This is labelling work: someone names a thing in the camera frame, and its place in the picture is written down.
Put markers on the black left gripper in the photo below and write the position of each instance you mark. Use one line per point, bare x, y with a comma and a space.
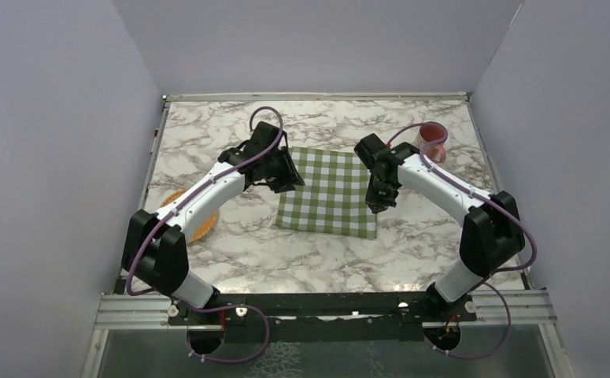
291, 177

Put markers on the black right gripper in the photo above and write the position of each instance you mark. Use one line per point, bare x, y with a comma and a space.
379, 203

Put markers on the green white checkered cloth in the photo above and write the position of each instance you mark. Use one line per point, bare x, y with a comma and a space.
332, 200

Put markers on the pink ceramic mug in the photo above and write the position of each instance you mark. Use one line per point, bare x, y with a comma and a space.
430, 140

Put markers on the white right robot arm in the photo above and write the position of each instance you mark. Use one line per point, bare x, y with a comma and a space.
490, 222

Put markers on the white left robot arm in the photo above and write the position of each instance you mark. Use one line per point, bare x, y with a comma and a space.
155, 250

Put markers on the orange woven plate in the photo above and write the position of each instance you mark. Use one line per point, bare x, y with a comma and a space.
205, 226

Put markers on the aluminium mounting rail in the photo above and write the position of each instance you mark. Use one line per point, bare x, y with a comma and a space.
155, 312

